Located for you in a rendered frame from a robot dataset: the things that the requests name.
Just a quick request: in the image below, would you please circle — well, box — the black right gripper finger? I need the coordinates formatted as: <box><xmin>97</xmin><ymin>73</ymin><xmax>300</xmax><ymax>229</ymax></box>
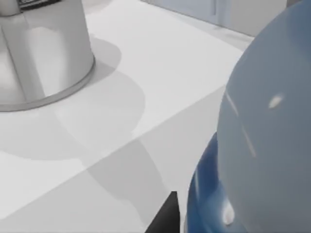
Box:
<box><xmin>145</xmin><ymin>191</ymin><xmax>181</xmax><ymax>233</ymax></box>

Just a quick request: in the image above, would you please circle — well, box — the blue bottle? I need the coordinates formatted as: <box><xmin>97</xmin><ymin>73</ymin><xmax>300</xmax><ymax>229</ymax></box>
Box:
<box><xmin>182</xmin><ymin>9</ymin><xmax>311</xmax><ymax>233</ymax></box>

